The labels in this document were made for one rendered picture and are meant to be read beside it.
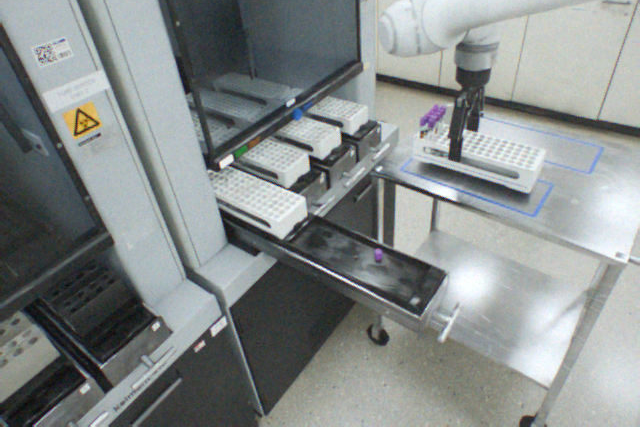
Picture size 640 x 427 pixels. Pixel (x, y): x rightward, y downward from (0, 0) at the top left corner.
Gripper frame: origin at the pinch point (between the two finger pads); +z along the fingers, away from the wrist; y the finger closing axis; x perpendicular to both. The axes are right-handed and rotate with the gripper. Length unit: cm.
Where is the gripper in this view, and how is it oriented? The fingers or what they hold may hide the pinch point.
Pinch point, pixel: (463, 142)
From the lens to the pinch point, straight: 115.1
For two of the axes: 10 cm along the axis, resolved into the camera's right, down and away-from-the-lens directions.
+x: -8.1, -3.0, 5.1
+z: 0.8, 7.9, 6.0
